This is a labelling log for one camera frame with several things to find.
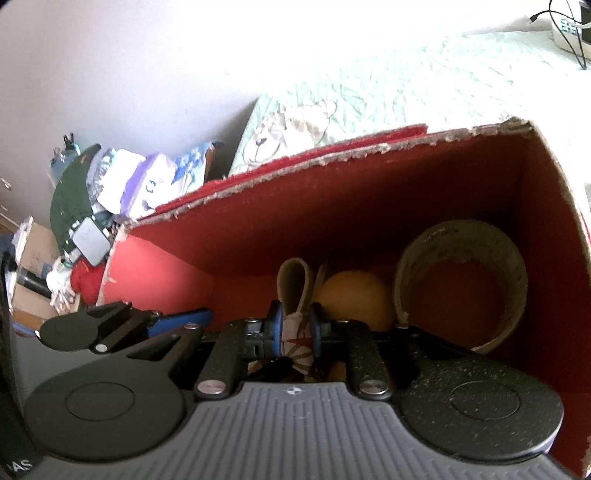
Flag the orange ball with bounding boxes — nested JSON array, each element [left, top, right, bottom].
[[318, 270, 395, 332]]

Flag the brown cardboard tape roll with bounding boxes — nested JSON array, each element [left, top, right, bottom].
[[394, 220, 528, 355]]

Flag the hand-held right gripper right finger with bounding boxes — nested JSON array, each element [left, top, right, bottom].
[[308, 302, 476, 401]]

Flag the pale green bedspread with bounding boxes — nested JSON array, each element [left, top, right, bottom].
[[231, 18, 591, 185]]

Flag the open cardboard box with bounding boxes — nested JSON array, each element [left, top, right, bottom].
[[9, 217, 64, 333]]

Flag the white power strip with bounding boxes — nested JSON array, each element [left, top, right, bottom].
[[551, 0, 591, 51]]

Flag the black cable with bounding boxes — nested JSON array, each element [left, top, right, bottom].
[[531, 0, 591, 71]]

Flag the purple white package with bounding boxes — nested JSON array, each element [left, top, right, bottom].
[[120, 153, 178, 217]]

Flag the white patterned cloth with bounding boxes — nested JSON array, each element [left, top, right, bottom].
[[95, 148, 145, 214]]

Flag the red cardboard box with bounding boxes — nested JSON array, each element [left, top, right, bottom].
[[97, 117, 591, 478]]

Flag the red cloth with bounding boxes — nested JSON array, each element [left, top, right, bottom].
[[70, 261, 110, 308]]

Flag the dark green cloth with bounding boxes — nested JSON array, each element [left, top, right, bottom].
[[50, 144, 103, 252]]

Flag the grey white flat box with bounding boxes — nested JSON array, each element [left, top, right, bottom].
[[71, 218, 110, 267]]

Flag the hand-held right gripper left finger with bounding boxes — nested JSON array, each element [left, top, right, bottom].
[[124, 300, 284, 401]]

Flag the bear print pillow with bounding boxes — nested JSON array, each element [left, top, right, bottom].
[[229, 95, 340, 176]]

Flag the blue floral cloth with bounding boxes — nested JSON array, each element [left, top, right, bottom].
[[173, 141, 225, 195]]

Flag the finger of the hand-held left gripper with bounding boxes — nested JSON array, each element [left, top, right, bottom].
[[85, 302, 214, 355]]

